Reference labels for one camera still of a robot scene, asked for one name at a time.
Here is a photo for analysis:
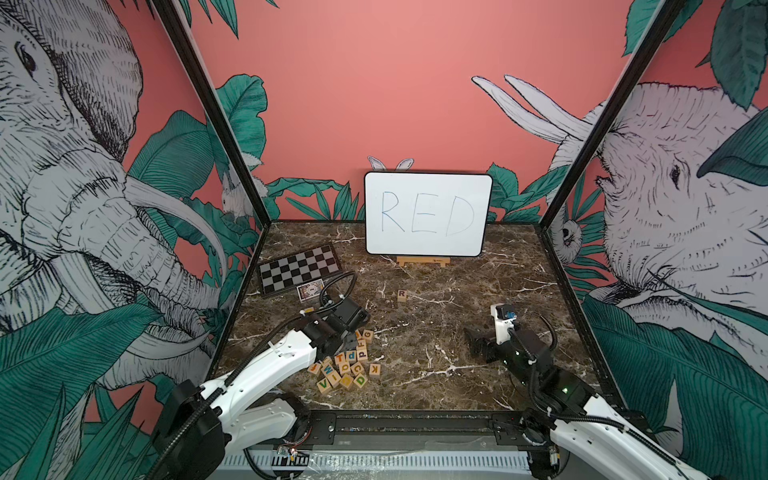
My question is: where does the wooden block green D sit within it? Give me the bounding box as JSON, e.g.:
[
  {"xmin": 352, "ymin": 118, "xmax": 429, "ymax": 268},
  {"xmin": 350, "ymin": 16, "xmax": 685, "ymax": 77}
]
[{"xmin": 354, "ymin": 374, "xmax": 368, "ymax": 388}]

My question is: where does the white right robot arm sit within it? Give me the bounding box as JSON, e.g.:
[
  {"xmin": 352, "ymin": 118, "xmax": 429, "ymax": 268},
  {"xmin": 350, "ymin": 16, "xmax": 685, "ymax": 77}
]
[{"xmin": 464, "ymin": 325, "xmax": 709, "ymax": 479}]

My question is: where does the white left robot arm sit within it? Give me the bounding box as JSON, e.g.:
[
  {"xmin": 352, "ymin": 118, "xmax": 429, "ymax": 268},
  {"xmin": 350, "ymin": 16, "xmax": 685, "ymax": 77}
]
[{"xmin": 146, "ymin": 298, "xmax": 369, "ymax": 479}]

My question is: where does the playing card deck box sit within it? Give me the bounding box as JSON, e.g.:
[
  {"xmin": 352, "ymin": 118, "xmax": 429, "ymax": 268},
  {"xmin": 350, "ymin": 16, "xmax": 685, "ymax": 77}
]
[{"xmin": 296, "ymin": 279, "xmax": 324, "ymax": 302}]

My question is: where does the wooden block brown I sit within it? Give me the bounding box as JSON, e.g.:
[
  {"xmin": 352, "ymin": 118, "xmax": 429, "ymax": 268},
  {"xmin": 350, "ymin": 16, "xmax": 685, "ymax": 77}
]
[{"xmin": 326, "ymin": 370, "xmax": 341, "ymax": 387}]

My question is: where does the wooden block green V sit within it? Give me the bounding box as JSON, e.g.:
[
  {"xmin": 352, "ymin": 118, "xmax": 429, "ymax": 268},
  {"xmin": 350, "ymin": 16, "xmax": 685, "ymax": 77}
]
[{"xmin": 316, "ymin": 378, "xmax": 333, "ymax": 395}]

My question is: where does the black white chessboard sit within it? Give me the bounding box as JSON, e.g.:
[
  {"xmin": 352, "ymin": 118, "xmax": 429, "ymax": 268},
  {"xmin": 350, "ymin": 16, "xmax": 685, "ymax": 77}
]
[{"xmin": 257, "ymin": 244, "xmax": 342, "ymax": 296}]

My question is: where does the wooden easel stand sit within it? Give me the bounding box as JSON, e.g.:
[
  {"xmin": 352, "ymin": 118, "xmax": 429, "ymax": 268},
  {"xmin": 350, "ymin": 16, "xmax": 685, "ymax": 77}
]
[{"xmin": 396, "ymin": 256, "xmax": 451, "ymax": 268}]

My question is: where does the white dry-erase board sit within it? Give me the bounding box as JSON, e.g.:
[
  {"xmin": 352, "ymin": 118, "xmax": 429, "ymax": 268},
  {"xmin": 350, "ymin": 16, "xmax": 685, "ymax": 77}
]
[{"xmin": 364, "ymin": 171, "xmax": 493, "ymax": 257}]

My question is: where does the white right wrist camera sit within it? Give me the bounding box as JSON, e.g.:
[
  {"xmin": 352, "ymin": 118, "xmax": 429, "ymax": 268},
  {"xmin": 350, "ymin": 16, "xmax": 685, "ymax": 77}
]
[{"xmin": 490, "ymin": 303, "xmax": 517, "ymax": 345}]

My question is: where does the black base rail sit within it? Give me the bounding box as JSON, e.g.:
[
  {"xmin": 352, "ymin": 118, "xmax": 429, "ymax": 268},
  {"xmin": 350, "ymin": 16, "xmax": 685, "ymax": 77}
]
[{"xmin": 283, "ymin": 410, "xmax": 549, "ymax": 450}]

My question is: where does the white slotted cable duct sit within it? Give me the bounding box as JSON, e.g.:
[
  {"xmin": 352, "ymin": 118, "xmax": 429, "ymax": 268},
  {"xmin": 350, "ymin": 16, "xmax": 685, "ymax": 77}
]
[{"xmin": 249, "ymin": 450, "xmax": 531, "ymax": 475}]

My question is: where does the black enclosure frame post left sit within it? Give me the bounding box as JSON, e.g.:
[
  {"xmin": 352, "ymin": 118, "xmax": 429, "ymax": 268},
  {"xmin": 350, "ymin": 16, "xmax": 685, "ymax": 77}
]
[{"xmin": 151, "ymin": 0, "xmax": 272, "ymax": 228}]

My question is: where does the black enclosure frame post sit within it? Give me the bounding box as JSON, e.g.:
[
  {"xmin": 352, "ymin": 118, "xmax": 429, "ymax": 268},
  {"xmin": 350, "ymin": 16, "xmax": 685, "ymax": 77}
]
[
  {"xmin": 151, "ymin": 0, "xmax": 272, "ymax": 228},
  {"xmin": 538, "ymin": 0, "xmax": 686, "ymax": 229}
]

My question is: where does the black enclosure frame post right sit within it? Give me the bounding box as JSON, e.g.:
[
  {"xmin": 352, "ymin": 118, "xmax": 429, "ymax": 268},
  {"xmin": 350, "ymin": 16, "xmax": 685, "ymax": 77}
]
[{"xmin": 538, "ymin": 0, "xmax": 686, "ymax": 229}]

